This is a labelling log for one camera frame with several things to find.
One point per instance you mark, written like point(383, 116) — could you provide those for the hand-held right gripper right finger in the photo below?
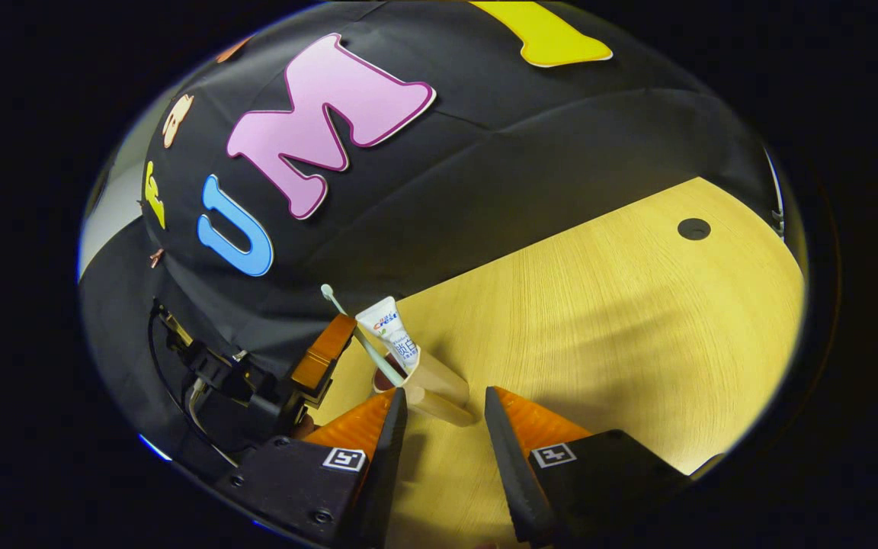
point(511, 480)

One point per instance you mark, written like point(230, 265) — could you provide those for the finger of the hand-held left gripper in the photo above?
point(325, 351)

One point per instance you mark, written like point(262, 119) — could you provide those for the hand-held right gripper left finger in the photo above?
point(386, 480)

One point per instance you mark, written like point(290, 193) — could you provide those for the pale green toothbrush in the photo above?
point(327, 291)

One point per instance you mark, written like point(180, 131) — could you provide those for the white toothpaste tube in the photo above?
point(389, 328)

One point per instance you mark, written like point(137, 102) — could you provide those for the beige cup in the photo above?
point(439, 381)

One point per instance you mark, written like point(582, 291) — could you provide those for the small red clip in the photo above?
point(155, 258)

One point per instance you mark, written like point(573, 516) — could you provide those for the black backdrop cloth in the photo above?
point(485, 152)

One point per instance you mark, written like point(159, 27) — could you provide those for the round black desk grommet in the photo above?
point(693, 229)

